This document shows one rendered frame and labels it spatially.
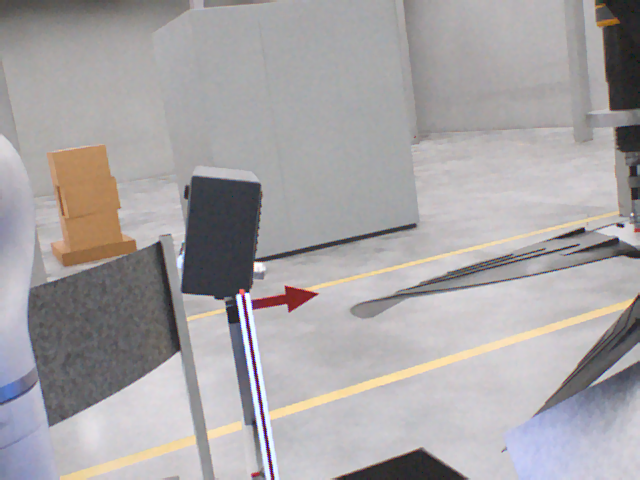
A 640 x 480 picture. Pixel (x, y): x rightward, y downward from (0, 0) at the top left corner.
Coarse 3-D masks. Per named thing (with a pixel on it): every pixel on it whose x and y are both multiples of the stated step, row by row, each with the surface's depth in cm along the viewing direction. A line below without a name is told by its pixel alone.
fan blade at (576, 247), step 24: (552, 240) 69; (576, 240) 66; (600, 240) 63; (480, 264) 66; (504, 264) 64; (528, 264) 62; (552, 264) 60; (576, 264) 60; (408, 288) 63; (432, 288) 58; (456, 288) 56; (360, 312) 71
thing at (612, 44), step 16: (608, 32) 63; (624, 32) 62; (608, 48) 63; (624, 48) 62; (608, 64) 64; (624, 64) 62; (608, 80) 64; (624, 80) 63; (608, 96) 65; (624, 96) 63; (624, 128) 64; (624, 144) 64
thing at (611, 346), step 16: (624, 320) 79; (608, 336) 81; (624, 336) 76; (592, 352) 83; (608, 352) 78; (624, 352) 74; (576, 368) 85; (592, 368) 79; (608, 368) 76; (576, 384) 80; (560, 400) 81
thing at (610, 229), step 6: (618, 222) 71; (624, 222) 70; (594, 228) 70; (600, 228) 70; (606, 228) 70; (612, 228) 69; (618, 228) 69; (624, 228) 68; (630, 228) 68; (606, 234) 68; (612, 234) 68; (618, 234) 67; (624, 234) 67; (630, 234) 66; (636, 234) 66; (624, 240) 65; (630, 240) 64; (636, 240) 64; (636, 246) 62
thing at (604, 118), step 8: (592, 112) 66; (600, 112) 64; (608, 112) 63; (616, 112) 62; (624, 112) 62; (632, 112) 61; (592, 120) 64; (600, 120) 63; (608, 120) 63; (616, 120) 62; (624, 120) 62; (632, 120) 62
